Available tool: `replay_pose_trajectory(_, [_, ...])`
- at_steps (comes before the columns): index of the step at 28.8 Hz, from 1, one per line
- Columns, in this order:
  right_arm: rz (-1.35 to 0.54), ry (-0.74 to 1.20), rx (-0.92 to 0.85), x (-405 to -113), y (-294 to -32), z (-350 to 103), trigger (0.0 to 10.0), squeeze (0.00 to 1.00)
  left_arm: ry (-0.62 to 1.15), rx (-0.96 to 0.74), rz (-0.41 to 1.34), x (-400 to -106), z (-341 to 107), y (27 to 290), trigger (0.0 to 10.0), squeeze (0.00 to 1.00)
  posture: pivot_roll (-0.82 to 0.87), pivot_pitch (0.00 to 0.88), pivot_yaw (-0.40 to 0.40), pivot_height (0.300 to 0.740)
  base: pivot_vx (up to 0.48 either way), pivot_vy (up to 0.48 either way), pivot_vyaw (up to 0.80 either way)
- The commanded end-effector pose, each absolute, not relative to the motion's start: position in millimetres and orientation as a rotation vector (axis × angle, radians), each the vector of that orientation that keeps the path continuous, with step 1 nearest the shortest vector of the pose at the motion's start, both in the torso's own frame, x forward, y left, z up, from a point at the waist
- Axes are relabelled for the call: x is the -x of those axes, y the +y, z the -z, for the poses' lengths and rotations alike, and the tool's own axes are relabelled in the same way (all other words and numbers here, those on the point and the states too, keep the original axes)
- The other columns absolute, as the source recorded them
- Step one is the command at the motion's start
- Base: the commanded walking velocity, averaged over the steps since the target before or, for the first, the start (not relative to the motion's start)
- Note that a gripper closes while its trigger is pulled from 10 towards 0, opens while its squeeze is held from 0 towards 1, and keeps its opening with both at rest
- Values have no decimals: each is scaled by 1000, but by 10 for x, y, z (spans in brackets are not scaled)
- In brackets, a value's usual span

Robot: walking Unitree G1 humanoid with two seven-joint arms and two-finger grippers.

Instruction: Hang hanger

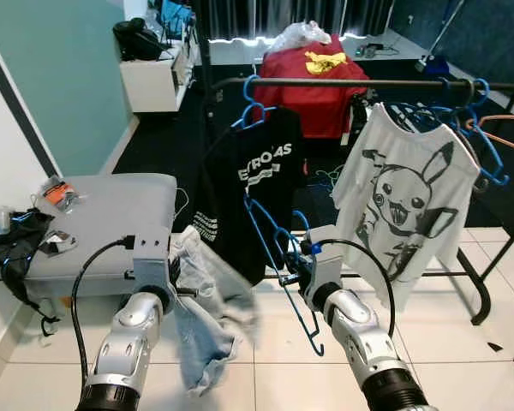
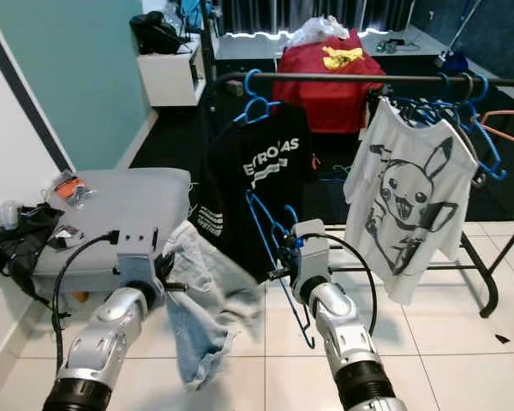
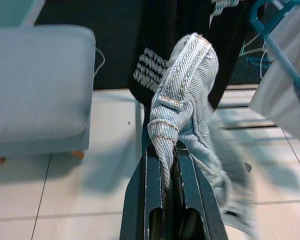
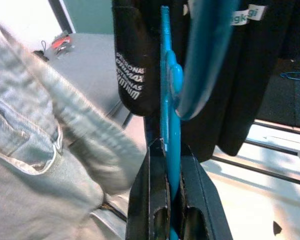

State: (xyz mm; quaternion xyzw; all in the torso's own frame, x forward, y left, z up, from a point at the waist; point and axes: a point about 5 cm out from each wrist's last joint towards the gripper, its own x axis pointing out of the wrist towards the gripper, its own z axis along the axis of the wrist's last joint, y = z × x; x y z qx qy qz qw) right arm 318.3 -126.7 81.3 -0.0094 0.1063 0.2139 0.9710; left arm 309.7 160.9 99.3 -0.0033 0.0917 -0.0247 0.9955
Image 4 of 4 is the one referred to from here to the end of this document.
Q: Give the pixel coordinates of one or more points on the black Petronas t-shirt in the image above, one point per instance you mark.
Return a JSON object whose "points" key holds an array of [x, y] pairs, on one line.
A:
{"points": [[140, 50]]}

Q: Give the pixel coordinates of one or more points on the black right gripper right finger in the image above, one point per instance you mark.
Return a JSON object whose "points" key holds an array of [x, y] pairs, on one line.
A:
{"points": [[202, 200]]}

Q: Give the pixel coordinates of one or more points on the light blue denim shorts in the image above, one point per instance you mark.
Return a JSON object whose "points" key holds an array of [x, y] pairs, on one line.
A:
{"points": [[40, 150]]}

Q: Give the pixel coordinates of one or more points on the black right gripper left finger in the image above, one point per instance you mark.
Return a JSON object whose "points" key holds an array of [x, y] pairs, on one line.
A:
{"points": [[150, 195]]}

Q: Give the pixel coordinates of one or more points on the blue plastic hanger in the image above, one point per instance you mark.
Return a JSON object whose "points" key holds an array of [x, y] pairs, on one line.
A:
{"points": [[171, 140], [295, 76], [210, 50]]}

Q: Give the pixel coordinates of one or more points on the grey upholstered ottoman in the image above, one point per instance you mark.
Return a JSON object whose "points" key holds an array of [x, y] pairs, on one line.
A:
{"points": [[90, 70]]}

